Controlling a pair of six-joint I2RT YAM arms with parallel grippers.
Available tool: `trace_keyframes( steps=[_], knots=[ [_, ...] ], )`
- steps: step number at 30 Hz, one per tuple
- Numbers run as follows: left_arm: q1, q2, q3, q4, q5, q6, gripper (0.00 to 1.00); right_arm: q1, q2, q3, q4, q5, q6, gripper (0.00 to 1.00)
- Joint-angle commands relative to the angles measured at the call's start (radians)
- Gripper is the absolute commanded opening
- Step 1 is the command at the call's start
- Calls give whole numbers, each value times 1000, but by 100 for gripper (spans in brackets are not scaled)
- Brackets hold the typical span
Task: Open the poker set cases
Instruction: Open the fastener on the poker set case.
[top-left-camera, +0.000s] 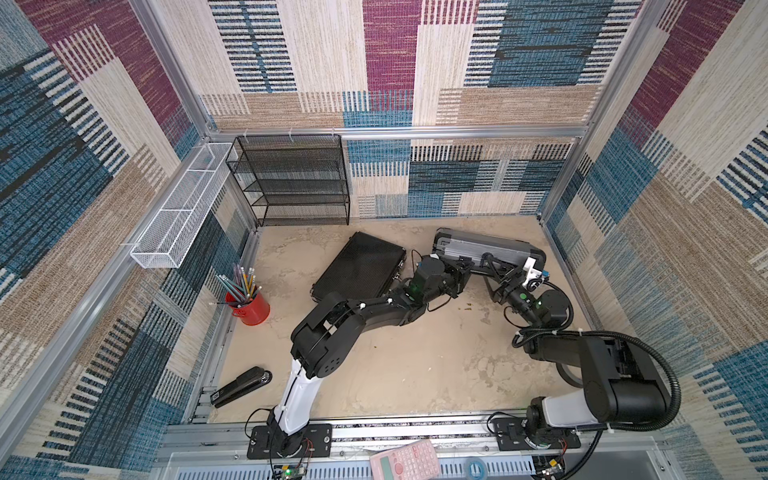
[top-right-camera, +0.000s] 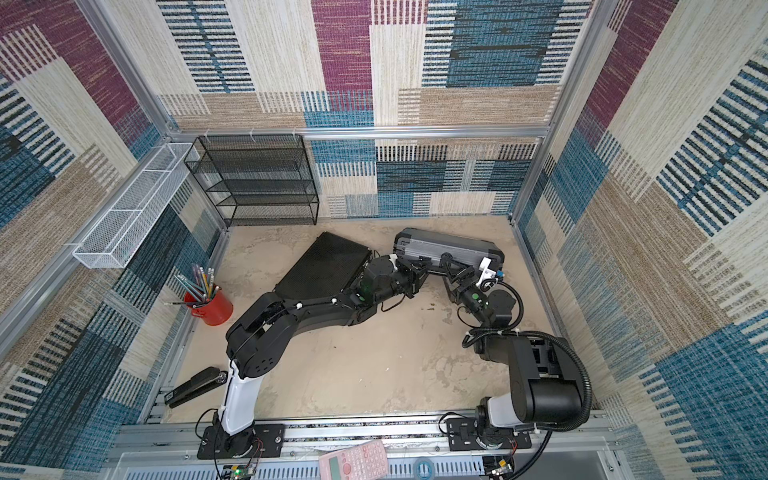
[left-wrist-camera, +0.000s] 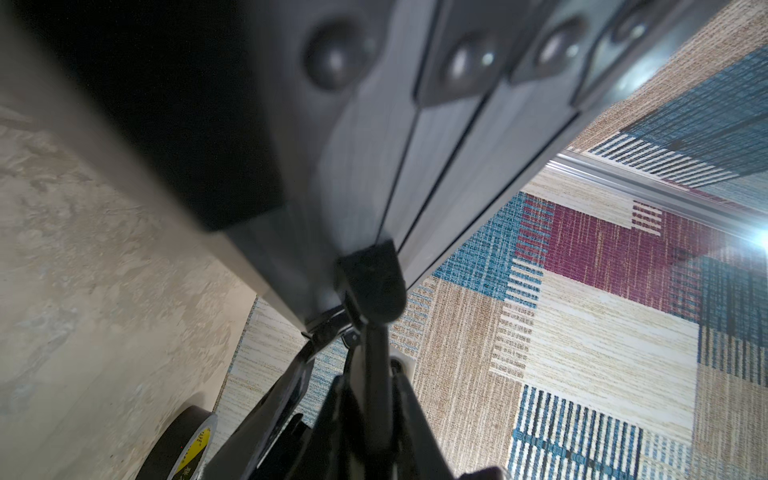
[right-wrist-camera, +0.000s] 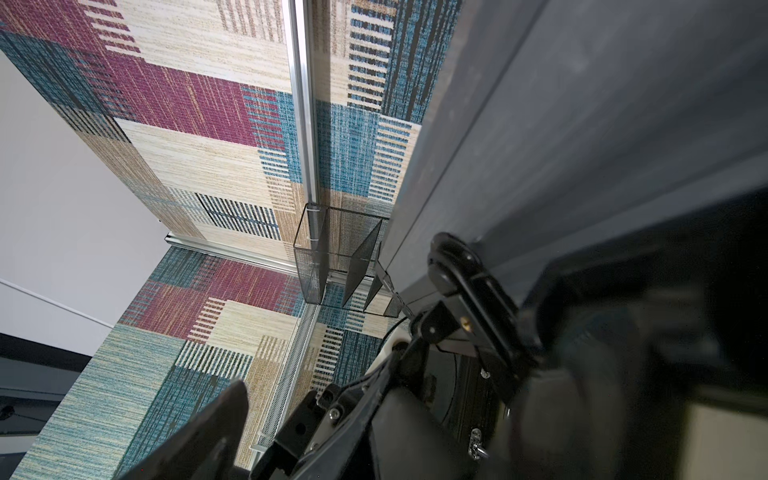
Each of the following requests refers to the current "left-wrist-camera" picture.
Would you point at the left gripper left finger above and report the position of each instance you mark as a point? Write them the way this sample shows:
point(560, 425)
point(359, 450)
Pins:
point(328, 452)

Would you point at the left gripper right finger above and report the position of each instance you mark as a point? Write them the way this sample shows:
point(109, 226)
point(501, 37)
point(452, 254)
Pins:
point(414, 451)

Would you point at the grey poker set case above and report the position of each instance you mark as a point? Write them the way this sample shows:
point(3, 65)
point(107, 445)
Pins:
point(331, 153)

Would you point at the black yellow tape roll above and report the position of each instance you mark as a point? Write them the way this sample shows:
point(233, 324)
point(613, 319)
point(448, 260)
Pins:
point(180, 451)

